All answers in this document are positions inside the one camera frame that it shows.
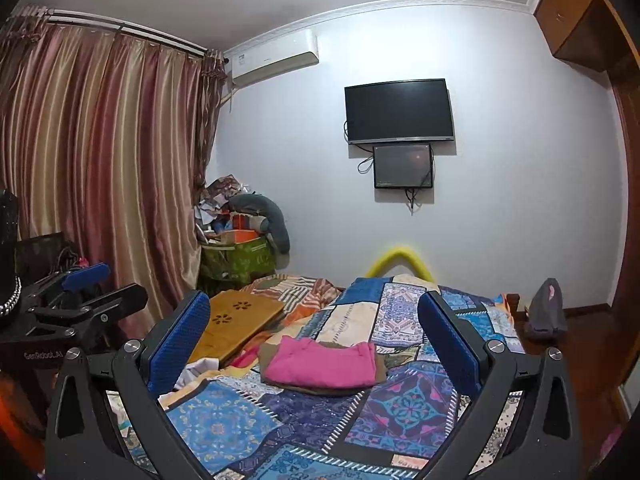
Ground grey backpack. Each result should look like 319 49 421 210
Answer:
524 278 567 341

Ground orange wooden lap desk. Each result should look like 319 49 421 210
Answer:
188 290 284 363

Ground black wall television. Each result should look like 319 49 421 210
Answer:
344 78 454 144

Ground pink pants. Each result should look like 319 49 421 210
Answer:
262 336 379 391

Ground olive green pants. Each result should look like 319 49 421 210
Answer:
257 340 388 397

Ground blue patchwork bedspread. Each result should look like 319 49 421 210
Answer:
106 274 526 480

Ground grey neck pillow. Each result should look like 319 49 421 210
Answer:
229 193 291 255

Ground brown wooden door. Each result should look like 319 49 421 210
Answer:
596 0 640 401

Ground striped red gold curtain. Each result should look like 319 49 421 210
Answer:
1 6 226 337

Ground wooden upper cabinet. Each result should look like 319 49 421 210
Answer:
535 0 636 73

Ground green storage basket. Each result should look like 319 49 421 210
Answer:
198 236 276 287

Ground small black wall monitor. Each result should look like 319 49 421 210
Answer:
373 143 434 190

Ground white air conditioner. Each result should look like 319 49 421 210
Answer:
228 29 320 88

